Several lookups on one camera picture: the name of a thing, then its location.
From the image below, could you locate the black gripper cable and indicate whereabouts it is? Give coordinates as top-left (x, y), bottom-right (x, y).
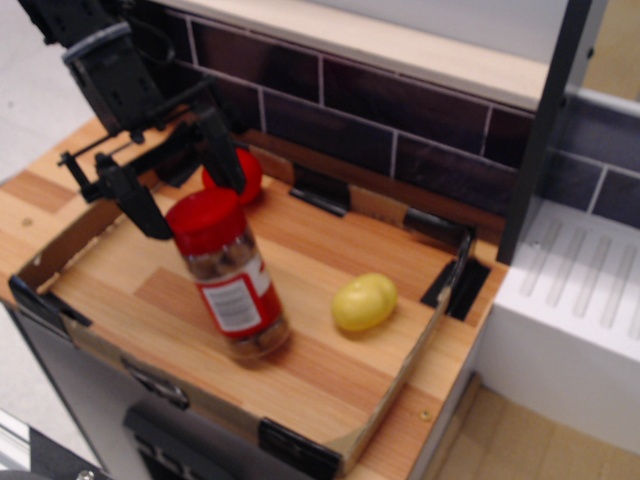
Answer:
top-left (124, 14), bottom-right (176, 66)

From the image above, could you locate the yellow potato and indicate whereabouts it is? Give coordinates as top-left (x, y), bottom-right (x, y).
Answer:
top-left (331, 273), bottom-right (398, 332)

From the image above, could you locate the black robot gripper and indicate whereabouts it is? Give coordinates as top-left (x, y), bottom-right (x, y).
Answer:
top-left (61, 29), bottom-right (246, 240)

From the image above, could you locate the white ribbed sink drainboard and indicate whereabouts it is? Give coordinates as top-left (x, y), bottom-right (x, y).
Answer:
top-left (477, 202), bottom-right (639, 452)

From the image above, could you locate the red-capped spice bottle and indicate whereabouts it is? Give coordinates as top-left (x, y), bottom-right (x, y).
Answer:
top-left (166, 188), bottom-right (290, 361)

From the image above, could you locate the dark grey vertical post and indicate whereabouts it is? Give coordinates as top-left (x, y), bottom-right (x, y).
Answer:
top-left (496, 1), bottom-right (592, 265)

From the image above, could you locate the red tomato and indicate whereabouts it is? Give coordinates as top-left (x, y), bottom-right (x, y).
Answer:
top-left (201, 147), bottom-right (264, 207)

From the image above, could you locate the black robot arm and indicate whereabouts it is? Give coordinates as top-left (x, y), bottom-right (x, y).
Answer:
top-left (21, 1), bottom-right (247, 240)

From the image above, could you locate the light wooden shelf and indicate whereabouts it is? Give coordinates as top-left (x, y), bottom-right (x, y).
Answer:
top-left (161, 1), bottom-right (549, 111)

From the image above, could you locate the cardboard fence with black tape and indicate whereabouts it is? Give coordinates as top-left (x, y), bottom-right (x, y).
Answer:
top-left (1, 122), bottom-right (505, 479)

